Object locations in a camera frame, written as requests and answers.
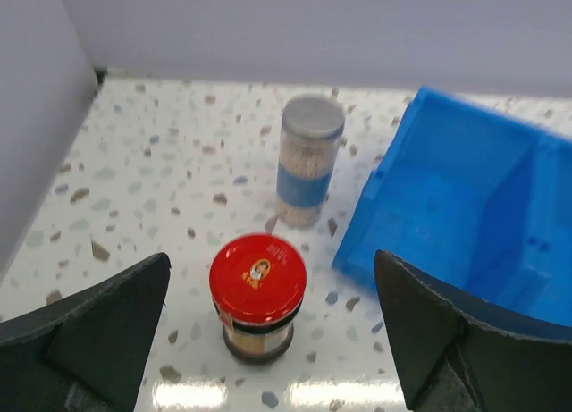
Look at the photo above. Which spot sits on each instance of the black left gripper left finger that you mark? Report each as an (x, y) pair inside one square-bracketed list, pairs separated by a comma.
[(88, 351)]

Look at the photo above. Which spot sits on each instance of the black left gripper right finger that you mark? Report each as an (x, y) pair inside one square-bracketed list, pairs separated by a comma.
[(454, 351)]

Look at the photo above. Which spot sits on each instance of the red-lid sauce jar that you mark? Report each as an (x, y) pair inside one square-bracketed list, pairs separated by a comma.
[(258, 283)]

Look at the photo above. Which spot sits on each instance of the toothpick jar blue label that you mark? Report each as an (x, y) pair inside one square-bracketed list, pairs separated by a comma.
[(311, 131)]

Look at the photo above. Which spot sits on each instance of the blue three-compartment plastic bin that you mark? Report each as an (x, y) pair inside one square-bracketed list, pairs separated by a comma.
[(475, 198)]

